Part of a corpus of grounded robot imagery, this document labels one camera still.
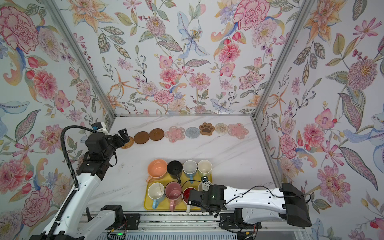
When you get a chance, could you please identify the woven rattan round coaster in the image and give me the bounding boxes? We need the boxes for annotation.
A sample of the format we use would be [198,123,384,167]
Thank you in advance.
[121,136,135,149]

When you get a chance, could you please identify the cream mug pink handle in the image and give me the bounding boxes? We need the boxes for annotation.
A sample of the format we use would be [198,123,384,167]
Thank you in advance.
[198,182,211,192]

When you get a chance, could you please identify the brown wooden round coaster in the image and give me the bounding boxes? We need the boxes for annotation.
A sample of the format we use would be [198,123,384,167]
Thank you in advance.
[134,131,150,145]

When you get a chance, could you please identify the white mug green handle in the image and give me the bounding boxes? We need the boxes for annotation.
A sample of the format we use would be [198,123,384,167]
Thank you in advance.
[198,160,213,181]

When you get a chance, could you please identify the dark brown round coaster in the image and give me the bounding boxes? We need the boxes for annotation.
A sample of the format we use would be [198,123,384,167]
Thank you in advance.
[149,128,165,141]

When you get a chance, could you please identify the cream mug blue handle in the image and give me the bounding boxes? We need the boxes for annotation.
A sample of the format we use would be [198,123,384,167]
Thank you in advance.
[147,183,166,210]

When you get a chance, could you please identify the orange mug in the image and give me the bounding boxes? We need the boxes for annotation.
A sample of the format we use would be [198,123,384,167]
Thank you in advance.
[146,159,168,183]

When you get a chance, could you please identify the pink flower coaster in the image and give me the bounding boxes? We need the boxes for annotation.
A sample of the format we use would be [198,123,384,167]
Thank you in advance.
[228,123,249,140]
[165,126,185,143]

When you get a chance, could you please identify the grey round coaster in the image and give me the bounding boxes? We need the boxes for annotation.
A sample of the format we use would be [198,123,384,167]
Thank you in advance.
[185,127,200,139]

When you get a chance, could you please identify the brown paw coaster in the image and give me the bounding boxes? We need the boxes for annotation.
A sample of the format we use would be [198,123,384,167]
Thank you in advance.
[199,123,215,136]

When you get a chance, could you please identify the patterned round white coaster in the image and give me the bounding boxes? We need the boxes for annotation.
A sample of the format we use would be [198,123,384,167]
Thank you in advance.
[215,123,229,135]

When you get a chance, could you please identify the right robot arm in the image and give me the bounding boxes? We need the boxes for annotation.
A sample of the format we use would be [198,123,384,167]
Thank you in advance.
[187,183,312,228]

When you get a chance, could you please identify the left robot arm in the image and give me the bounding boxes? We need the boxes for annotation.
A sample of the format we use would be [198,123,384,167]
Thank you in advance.
[30,122,130,240]

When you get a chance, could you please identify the red interior white mug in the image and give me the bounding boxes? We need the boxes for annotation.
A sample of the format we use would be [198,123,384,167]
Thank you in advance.
[183,187,199,214]

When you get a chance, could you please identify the dusty pink mug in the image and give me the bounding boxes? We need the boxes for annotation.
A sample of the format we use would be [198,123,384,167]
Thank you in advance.
[165,182,183,212]

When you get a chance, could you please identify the yellow tray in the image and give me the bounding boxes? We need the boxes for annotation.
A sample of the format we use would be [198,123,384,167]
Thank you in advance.
[144,174,202,212]

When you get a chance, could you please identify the black mug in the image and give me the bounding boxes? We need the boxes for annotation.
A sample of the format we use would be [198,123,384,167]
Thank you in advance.
[167,161,183,184]

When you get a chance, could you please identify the white mug blue handle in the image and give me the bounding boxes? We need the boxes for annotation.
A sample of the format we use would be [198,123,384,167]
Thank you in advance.
[183,160,198,184]

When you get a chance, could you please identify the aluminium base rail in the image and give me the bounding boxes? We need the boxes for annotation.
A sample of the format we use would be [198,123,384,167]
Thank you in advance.
[47,209,310,240]

